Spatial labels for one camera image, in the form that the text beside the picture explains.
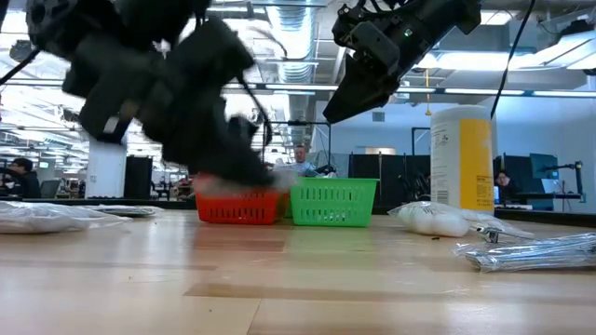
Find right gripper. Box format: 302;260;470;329
322;0;452;124

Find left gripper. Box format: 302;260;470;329
139;18;277;186

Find cotton ball vanity pack bag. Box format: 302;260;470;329
387;200;535;245

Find bagged metal nail clipper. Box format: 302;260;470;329
472;250;596;275
450;232;596;260

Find red plastic basket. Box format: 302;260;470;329
194;188;283;226

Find long ceiling light strip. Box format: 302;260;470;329
223;82;596;98

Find yellow hanging pole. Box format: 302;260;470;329
422;68;433;117

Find black partition panels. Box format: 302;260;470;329
347;153;432;216

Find black cabinet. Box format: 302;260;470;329
123;154;155;200

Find bright ceiling light panel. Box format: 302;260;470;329
413;49;525;73

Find white yellow wipes canister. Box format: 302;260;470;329
429;104;496;216

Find white pillar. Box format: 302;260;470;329
85;137;129;199

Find dark desk monitor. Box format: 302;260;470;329
529;153;561;181

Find black ceiling device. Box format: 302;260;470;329
7;38;36;64

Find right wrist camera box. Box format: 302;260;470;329
349;20;402;65

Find silver round ventilation duct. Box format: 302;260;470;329
265;4;321;87

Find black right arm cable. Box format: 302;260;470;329
490;0;536;121

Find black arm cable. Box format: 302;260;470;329
0;46;44;88
490;0;536;121

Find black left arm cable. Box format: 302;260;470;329
0;46;44;88

